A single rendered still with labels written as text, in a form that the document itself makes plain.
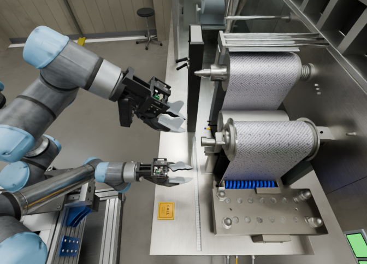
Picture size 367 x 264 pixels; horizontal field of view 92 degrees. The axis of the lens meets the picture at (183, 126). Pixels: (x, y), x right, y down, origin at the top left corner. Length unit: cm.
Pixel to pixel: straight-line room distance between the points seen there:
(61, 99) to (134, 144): 171
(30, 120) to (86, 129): 205
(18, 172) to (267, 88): 107
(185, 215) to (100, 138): 165
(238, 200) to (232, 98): 41
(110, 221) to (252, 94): 138
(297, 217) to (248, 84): 53
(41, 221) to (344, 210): 131
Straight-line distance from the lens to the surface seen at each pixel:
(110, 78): 39
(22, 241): 58
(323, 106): 78
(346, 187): 74
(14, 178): 104
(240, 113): 73
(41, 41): 40
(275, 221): 82
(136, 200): 187
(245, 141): 58
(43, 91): 45
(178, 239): 87
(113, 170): 72
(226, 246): 88
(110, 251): 164
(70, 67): 39
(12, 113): 43
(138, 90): 40
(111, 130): 232
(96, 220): 172
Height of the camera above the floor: 176
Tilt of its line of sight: 54 degrees down
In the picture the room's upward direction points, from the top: straight up
